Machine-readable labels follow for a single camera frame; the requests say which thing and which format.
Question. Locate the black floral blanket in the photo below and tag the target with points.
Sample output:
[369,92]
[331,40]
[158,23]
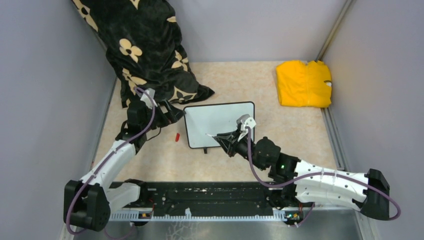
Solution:
[144,47]

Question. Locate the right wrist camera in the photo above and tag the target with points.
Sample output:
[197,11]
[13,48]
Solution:
[244,122]

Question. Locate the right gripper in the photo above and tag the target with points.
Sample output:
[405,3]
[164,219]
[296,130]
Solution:
[230,146]

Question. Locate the black framed whiteboard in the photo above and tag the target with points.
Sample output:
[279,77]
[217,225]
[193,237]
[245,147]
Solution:
[213,119]

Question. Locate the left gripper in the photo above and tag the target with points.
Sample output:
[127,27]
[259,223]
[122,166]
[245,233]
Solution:
[170,116]

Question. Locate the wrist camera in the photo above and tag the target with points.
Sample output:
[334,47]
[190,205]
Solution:
[147,96]
[244,122]

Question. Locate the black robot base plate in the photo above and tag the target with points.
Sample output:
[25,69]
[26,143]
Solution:
[208,201]

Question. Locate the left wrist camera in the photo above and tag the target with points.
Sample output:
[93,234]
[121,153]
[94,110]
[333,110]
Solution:
[147,96]

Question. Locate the aluminium side rail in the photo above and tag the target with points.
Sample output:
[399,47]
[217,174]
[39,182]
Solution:
[335,139]

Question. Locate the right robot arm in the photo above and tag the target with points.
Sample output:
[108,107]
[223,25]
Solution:
[304,182]

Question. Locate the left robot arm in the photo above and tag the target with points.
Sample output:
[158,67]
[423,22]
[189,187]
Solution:
[90,201]

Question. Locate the yellow folded cloth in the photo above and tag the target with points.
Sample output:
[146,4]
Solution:
[304,84]

